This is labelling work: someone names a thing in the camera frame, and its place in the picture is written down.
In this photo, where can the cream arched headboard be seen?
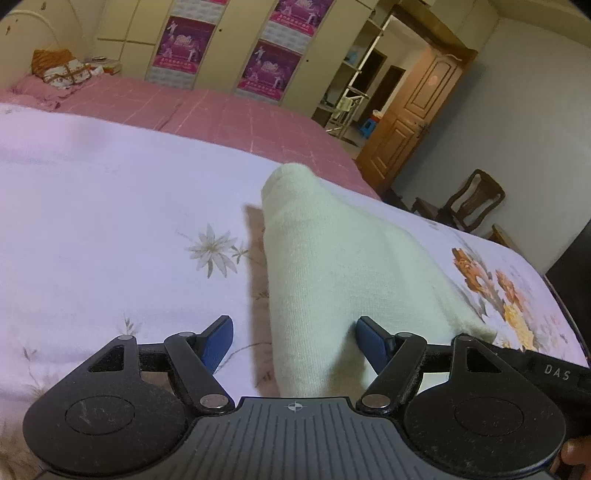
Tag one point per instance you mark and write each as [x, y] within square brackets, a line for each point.
[37, 25]

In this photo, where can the lower right purple poster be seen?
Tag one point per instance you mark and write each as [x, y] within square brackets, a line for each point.
[267, 72]

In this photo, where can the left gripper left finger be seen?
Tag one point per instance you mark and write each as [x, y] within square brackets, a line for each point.
[128, 406]

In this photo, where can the person right hand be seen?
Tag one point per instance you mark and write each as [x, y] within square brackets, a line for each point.
[576, 452]

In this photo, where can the cream wardrobe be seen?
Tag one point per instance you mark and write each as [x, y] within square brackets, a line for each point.
[129, 32]

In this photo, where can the pink checked bed cover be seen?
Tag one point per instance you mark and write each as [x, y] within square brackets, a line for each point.
[207, 115]

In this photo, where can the cream knitted sweater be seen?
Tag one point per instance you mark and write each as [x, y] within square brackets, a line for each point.
[330, 263]

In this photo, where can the brown wooden door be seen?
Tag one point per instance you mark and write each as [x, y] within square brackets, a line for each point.
[409, 116]

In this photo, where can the orange patterned pillow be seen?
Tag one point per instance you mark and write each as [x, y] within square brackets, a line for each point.
[43, 60]

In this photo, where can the lower left purple poster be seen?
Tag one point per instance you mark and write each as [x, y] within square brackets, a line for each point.
[183, 44]

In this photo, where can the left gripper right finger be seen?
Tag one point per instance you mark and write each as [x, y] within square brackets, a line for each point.
[467, 412]

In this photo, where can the dark wooden chair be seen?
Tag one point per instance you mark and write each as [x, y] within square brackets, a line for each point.
[465, 210]

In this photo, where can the upper right purple poster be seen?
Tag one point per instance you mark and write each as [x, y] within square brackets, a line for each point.
[303, 16]

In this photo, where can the blue plastic stool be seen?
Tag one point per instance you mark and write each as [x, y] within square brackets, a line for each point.
[370, 124]

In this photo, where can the floral lilac bed sheet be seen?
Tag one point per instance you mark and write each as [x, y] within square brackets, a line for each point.
[110, 230]

